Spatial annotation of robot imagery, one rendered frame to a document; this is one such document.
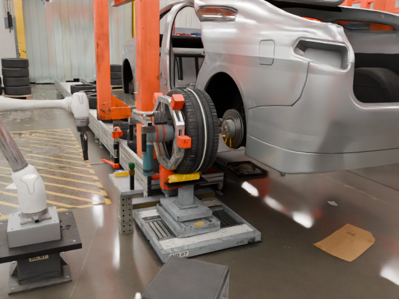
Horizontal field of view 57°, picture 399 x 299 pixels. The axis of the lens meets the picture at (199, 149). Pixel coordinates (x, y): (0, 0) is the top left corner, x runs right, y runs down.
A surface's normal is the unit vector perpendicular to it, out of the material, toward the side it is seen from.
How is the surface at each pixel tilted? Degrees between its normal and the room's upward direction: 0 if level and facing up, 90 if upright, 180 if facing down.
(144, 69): 90
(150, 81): 90
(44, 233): 90
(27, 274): 90
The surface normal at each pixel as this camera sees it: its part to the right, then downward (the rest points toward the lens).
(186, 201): 0.43, 0.26
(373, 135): 0.33, 0.53
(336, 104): 0.04, 0.25
